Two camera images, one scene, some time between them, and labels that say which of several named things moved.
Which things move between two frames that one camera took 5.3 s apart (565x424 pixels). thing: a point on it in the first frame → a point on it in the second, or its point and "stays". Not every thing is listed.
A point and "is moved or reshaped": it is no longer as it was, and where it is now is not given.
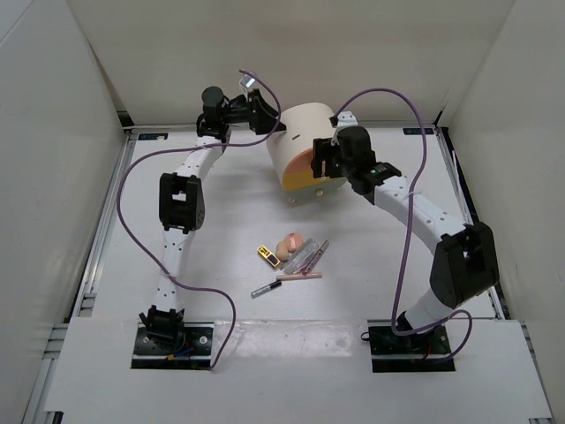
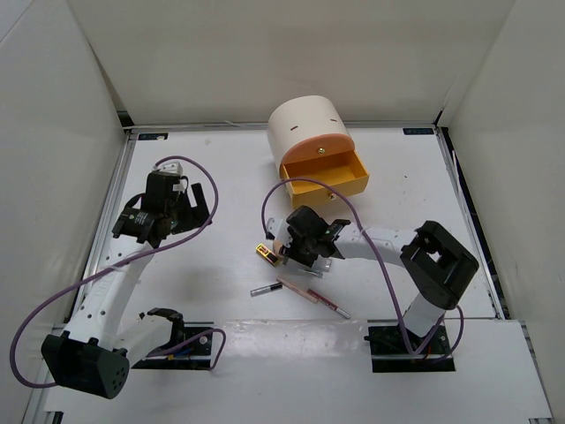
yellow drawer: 301,178 is moved or reshaped
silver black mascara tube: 260,291 stays
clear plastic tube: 309,249 is moved or reshaped
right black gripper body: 342,164 → 300,249
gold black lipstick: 268,256 stays
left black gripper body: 237,113 → 171,211
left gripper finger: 262,117 → 192,217
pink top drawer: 300,161 is moved or reshaped
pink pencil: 301,276 → 309,293
